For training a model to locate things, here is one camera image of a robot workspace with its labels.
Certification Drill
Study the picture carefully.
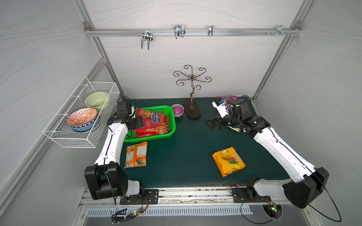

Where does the red candy bag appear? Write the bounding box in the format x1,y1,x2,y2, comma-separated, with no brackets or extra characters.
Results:
134,108,171,138

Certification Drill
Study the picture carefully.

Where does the green plastic basket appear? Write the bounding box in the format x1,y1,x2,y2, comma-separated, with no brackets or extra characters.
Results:
124,105,176,143

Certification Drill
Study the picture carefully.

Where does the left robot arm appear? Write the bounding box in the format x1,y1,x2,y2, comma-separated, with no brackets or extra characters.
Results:
84,100,144,200

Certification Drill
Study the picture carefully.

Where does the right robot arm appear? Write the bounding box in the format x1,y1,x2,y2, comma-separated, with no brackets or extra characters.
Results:
206,98,330,209

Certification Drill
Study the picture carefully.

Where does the green tea snack packet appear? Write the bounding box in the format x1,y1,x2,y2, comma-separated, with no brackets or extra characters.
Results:
229,127,240,133

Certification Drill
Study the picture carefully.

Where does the purple snack bag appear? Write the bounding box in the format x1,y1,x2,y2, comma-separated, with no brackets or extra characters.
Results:
221,96,238,111

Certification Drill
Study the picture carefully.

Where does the metal jewelry tree stand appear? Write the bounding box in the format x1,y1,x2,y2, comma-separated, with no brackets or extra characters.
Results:
173,65,212,119

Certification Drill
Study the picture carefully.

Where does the orange snack packet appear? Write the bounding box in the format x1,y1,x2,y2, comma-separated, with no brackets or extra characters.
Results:
124,142,148,169

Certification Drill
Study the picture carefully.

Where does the yellow mango candy bag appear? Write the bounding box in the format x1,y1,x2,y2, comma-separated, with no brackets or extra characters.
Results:
212,147,246,177

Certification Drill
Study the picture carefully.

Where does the small pink bowl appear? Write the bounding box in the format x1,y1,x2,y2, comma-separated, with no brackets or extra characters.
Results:
171,104,184,118

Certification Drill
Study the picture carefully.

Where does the light green ceramic bowl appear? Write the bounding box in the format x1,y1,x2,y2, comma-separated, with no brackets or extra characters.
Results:
85,91,109,113

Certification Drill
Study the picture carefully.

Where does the blue bowl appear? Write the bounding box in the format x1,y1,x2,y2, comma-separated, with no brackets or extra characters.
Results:
69,118,96,132

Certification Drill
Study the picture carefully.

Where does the orange patterned bowl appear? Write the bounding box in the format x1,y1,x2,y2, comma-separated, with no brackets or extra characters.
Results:
67,108,98,126

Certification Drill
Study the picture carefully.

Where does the double prong metal hook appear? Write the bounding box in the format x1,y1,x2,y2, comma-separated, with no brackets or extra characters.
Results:
141,31,153,50

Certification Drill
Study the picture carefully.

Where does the small metal hook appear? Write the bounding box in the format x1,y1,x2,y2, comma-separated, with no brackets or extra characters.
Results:
208,25,214,37

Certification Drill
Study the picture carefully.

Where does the looped metal hook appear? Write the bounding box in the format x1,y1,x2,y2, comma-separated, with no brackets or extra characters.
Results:
173,25,186,39

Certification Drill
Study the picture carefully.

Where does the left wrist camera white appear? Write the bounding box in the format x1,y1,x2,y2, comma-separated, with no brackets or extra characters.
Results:
129,106,138,118

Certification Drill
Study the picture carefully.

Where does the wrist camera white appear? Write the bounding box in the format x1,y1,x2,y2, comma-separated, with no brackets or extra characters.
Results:
212,98,229,118
129,106,138,118

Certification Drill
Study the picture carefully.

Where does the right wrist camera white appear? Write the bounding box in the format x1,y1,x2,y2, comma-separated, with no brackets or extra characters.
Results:
212,98,229,118

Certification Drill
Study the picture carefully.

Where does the white wire wall basket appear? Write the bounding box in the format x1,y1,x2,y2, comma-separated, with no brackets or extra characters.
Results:
43,77,120,148

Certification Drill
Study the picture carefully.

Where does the right base black cable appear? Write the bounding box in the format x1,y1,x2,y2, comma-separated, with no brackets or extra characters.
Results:
229,185,283,224

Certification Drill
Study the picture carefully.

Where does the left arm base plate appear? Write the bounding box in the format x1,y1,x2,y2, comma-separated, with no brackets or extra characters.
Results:
119,189,159,205

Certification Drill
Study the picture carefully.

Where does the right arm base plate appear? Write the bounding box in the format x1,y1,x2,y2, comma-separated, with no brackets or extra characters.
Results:
229,186,272,203

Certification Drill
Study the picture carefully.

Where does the aluminium front frame rail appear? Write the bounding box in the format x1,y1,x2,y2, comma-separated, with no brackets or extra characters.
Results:
79,186,290,208

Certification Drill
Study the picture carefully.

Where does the left base cable bundle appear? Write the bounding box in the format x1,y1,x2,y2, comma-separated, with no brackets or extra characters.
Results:
110,194,150,224

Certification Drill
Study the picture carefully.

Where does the horizontal aluminium rail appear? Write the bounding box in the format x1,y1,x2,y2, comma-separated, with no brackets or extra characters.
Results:
85,28,302,38

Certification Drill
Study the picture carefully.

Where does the right metal bracket hook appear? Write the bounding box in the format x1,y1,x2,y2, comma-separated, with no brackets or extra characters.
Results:
266,26,291,37

